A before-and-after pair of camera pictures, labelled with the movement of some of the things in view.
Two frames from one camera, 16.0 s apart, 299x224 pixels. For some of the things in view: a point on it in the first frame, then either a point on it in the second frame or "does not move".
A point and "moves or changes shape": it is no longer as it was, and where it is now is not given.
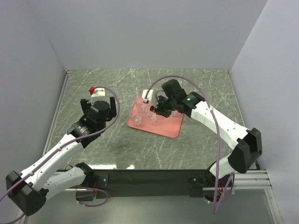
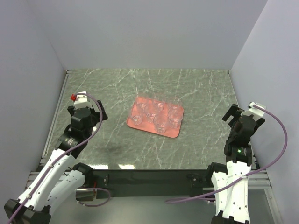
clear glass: (183, 82) to (160, 122)
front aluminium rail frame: (253, 180) does not move
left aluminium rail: (56, 111) does not move
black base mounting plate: (137, 183) does not move
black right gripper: (158, 109) to (232, 111)
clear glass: (152, 118) moves or changes shape
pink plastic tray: (141, 118) does not move
